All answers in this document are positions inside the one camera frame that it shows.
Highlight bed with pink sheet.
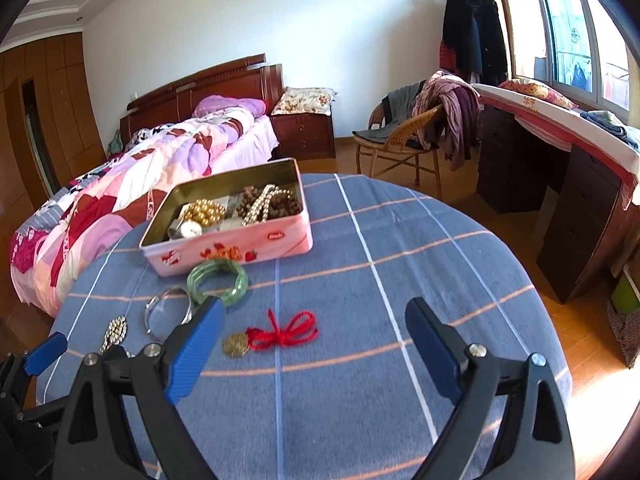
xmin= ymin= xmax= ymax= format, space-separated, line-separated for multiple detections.
xmin=8 ymin=114 xmax=280 ymax=319

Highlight window with frame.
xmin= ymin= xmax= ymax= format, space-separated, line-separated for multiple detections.
xmin=502 ymin=0 xmax=630 ymax=120

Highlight dark wooden desk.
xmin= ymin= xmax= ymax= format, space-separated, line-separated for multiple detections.
xmin=475 ymin=84 xmax=639 ymax=302

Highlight grey garment on chair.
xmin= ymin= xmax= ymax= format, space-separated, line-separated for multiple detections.
xmin=352 ymin=80 xmax=425 ymax=144

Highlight silver bangle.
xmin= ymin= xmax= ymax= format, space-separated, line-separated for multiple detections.
xmin=143 ymin=285 xmax=193 ymax=342

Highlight floral cloth on nightstand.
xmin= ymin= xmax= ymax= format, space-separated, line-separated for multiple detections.
xmin=271 ymin=87 xmax=336 ymax=116

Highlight pink patchwork quilt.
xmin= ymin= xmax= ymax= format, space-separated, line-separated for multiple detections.
xmin=8 ymin=106 xmax=257 ymax=311

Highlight purple pillow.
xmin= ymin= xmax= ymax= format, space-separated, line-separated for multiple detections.
xmin=192 ymin=94 xmax=267 ymax=118

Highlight pink tin box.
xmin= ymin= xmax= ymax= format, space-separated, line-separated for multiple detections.
xmin=139 ymin=158 xmax=314 ymax=276

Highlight floral cushion on desk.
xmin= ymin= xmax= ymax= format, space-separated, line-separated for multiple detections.
xmin=499 ymin=77 xmax=578 ymax=110

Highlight folded clothes on desk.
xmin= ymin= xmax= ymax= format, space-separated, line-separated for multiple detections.
xmin=579 ymin=110 xmax=640 ymax=151

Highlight silver bead bracelet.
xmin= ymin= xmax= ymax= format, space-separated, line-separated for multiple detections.
xmin=98 ymin=314 xmax=129 ymax=356

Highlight wooden wardrobe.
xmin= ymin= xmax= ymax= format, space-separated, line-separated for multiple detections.
xmin=0 ymin=31 xmax=109 ymax=212

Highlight green jade bangle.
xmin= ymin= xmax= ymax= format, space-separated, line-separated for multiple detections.
xmin=186 ymin=258 xmax=250 ymax=308

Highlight wooden nightstand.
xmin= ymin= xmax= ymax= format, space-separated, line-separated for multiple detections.
xmin=270 ymin=114 xmax=335 ymax=160

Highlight wicker chair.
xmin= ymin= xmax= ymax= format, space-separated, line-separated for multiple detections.
xmin=352 ymin=104 xmax=445 ymax=200

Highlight gold bead necklace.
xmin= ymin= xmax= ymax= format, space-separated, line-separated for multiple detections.
xmin=179 ymin=198 xmax=228 ymax=229

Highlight mauve scarf on chair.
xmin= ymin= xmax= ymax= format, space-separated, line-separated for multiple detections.
xmin=411 ymin=70 xmax=480 ymax=171

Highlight white pearl necklace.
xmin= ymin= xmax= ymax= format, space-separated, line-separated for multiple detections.
xmin=241 ymin=183 xmax=293 ymax=227

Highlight silver mesh watch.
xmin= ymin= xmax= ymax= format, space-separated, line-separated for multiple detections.
xmin=167 ymin=219 xmax=204 ymax=240

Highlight blue plaid tablecloth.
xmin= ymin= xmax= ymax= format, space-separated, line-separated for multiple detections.
xmin=34 ymin=173 xmax=574 ymax=480

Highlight dark wooden headboard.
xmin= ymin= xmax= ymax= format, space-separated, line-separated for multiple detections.
xmin=119 ymin=53 xmax=283 ymax=144

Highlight hanging dark coats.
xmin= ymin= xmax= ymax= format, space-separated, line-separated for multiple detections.
xmin=439 ymin=0 xmax=508 ymax=86

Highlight gold pendant red cord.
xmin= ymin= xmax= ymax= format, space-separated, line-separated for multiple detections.
xmin=221 ymin=308 xmax=321 ymax=360

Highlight brown wooden bead necklace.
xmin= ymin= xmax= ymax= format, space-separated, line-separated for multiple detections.
xmin=235 ymin=184 xmax=305 ymax=222

